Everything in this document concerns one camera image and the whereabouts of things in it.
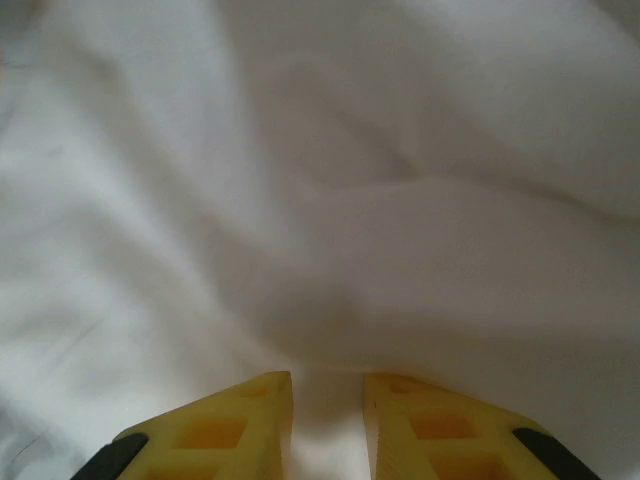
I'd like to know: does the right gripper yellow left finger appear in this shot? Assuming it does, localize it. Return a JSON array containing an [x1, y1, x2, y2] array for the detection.
[[74, 370, 294, 480]]

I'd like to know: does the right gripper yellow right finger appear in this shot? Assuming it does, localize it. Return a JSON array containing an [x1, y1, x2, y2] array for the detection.
[[363, 372, 601, 480]]

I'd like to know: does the white t-shirt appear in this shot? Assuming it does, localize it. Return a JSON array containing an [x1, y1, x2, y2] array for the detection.
[[0, 0, 640, 480]]

